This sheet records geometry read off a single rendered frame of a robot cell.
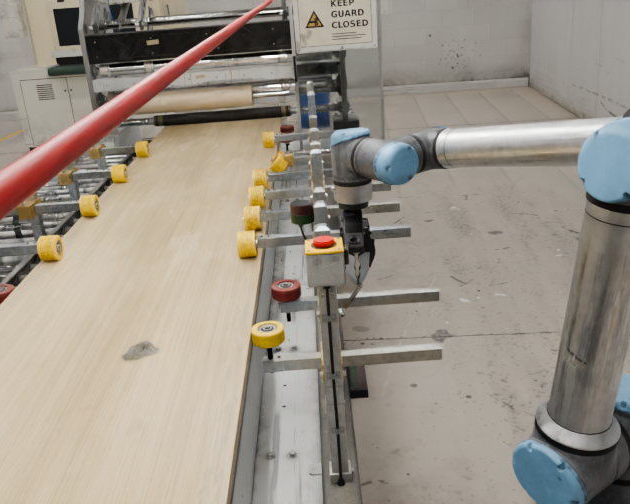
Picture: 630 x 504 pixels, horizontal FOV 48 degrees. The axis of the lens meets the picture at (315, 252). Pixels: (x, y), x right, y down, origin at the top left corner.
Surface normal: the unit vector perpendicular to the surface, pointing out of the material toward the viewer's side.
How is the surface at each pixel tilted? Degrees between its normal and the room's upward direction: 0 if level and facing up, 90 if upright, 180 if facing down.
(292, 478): 0
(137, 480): 0
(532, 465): 95
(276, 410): 0
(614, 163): 83
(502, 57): 90
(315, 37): 90
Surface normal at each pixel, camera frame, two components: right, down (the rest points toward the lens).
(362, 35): 0.02, 0.36
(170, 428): -0.07, -0.93
